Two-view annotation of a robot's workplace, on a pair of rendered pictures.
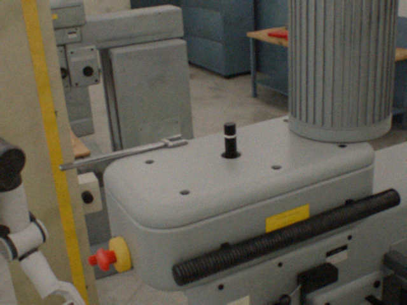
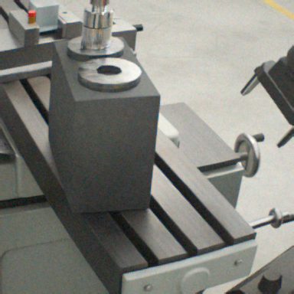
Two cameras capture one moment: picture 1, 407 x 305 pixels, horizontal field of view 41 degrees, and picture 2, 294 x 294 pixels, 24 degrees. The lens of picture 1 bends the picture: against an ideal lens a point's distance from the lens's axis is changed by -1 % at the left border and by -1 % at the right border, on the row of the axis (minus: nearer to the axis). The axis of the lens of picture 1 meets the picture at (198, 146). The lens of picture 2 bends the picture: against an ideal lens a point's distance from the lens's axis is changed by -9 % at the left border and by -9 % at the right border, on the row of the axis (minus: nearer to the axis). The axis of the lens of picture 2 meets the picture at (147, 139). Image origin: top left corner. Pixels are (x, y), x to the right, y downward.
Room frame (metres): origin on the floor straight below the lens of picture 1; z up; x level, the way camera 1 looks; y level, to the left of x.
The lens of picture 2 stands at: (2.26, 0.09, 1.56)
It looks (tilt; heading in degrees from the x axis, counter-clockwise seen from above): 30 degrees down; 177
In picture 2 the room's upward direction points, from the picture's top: 6 degrees clockwise
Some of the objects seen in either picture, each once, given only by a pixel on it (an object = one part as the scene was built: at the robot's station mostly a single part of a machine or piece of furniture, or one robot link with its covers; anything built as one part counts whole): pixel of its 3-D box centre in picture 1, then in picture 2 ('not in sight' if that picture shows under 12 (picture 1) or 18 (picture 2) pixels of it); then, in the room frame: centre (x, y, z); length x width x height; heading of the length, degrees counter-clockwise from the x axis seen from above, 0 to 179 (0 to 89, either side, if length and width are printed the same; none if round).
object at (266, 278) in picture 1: (254, 246); not in sight; (0.93, -0.10, 1.68); 0.34 x 0.24 x 0.10; 116
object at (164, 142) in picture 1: (124, 152); not in sight; (0.95, 0.14, 1.89); 0.24 x 0.04 x 0.01; 114
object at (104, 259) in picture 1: (107, 258); not in sight; (0.80, 0.17, 1.76); 0.04 x 0.03 x 0.04; 26
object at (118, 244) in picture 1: (119, 254); not in sight; (0.81, 0.15, 1.76); 0.06 x 0.02 x 0.06; 26
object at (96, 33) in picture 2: not in sight; (96, 29); (1.22, 0.05, 1.14); 0.05 x 0.05 x 0.06
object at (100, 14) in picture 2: not in sight; (99, 11); (1.22, 0.05, 1.18); 0.05 x 0.05 x 0.01
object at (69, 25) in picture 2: not in sight; (65, 20); (0.82, -0.04, 1.01); 0.12 x 0.06 x 0.04; 27
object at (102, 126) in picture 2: not in sight; (96, 115); (1.27, 0.06, 1.02); 0.22 x 0.12 x 0.20; 15
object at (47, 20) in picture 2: not in sight; (42, 14); (0.85, -0.09, 1.03); 0.06 x 0.05 x 0.06; 27
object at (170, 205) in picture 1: (240, 191); not in sight; (0.92, -0.07, 1.81); 0.47 x 0.26 x 0.16; 116
